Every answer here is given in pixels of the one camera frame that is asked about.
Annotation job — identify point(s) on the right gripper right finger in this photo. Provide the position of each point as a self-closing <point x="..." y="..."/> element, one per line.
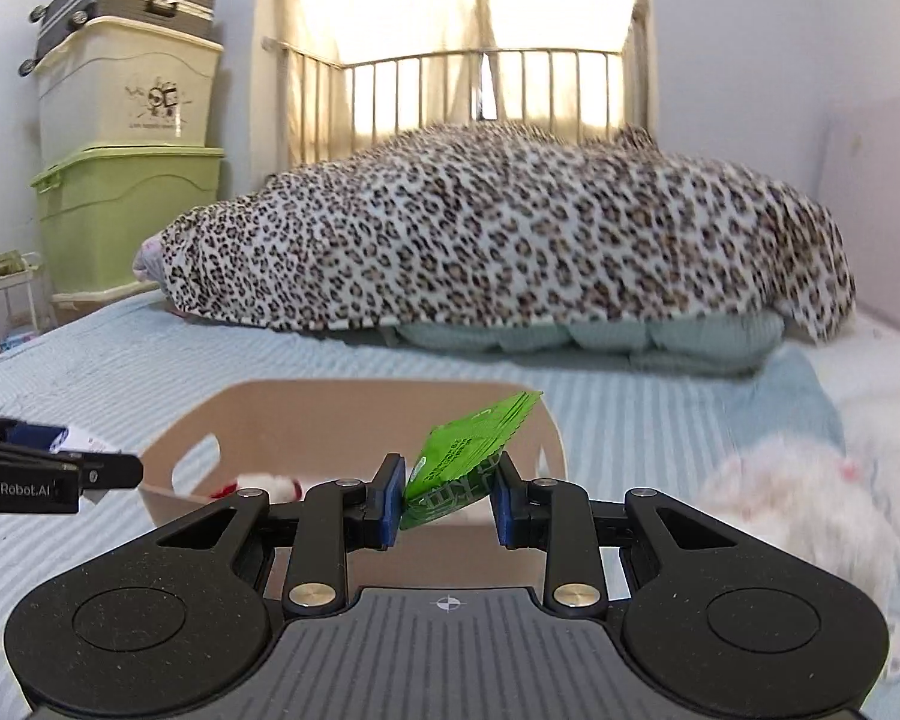
<point x="553" y="517"/>

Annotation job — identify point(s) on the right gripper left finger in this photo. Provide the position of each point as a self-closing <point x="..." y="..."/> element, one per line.
<point x="336" y="519"/>

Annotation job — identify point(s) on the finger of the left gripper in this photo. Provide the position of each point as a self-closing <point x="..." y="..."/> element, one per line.
<point x="128" y="475"/>

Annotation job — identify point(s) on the white medicine box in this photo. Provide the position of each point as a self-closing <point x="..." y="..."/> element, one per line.
<point x="71" y="440"/>

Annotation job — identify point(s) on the white chicken plush toy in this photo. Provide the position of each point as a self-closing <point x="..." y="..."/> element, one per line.
<point x="279" y="488"/>

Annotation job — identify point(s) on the green snack packet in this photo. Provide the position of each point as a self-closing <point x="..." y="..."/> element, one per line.
<point x="457" y="462"/>

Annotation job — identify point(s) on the beige plastic storage basket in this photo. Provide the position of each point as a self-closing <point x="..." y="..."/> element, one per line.
<point x="314" y="430"/>

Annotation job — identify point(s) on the striped light blue bedsheet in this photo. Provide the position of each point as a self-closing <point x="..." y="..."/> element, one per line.
<point x="131" y="370"/>

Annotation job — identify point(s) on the pink floral pillow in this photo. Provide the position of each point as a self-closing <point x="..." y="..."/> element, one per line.
<point x="148" y="263"/>

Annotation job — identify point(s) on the teal quilted duvet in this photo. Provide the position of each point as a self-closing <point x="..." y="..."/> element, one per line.
<point x="734" y="345"/>

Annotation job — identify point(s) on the white fluffy plush toy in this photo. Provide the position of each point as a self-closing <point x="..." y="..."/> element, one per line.
<point x="819" y="503"/>

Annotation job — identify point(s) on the green plastic storage bin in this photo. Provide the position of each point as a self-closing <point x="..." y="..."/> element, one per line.
<point x="99" y="205"/>

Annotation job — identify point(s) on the leopard print blanket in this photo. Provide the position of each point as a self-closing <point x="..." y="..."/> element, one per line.
<point x="499" y="224"/>

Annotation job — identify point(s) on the cream plastic storage bin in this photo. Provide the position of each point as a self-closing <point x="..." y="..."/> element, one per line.
<point x="120" y="82"/>

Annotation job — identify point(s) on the metal bed headboard rails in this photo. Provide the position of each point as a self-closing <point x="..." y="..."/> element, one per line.
<point x="334" y="109"/>

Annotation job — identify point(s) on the cream window curtain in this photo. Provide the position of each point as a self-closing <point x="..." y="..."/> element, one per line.
<point x="457" y="7"/>

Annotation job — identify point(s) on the silver grey suitcase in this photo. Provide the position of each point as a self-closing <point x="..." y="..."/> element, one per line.
<point x="61" y="18"/>

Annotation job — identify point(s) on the white wire rack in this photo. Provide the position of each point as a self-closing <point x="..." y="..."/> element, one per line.
<point x="24" y="310"/>

